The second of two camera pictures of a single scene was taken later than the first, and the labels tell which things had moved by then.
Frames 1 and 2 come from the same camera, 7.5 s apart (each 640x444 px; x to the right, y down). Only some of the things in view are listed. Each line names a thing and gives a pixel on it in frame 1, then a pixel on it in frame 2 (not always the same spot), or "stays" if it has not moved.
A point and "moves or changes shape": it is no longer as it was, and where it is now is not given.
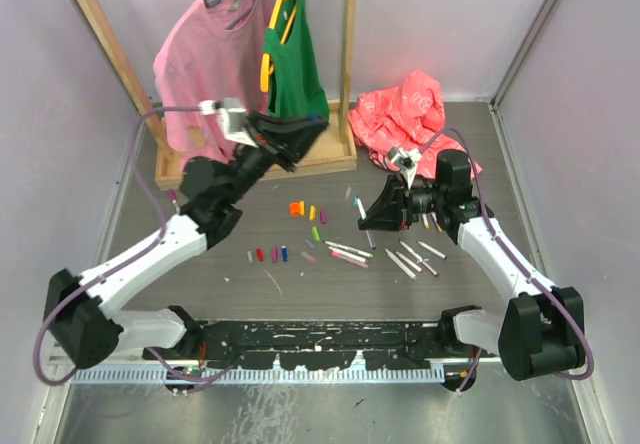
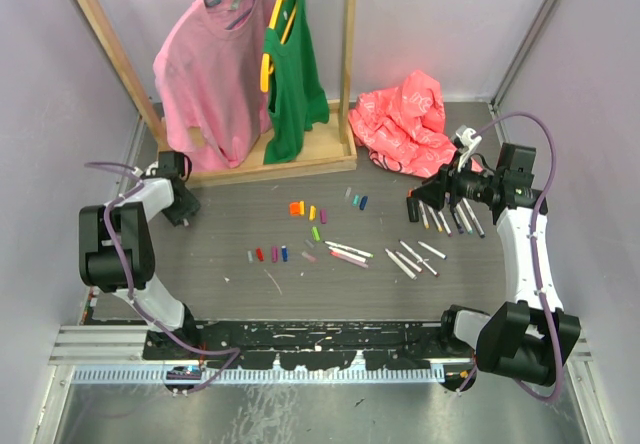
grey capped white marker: x=348 y=254 stays
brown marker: x=419 y=258 stays
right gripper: x=385 y=215 -> x=432 y=193
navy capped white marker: x=363 y=216 moves or changes shape
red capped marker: x=419 y=269 stays
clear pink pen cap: x=309 y=257 stays
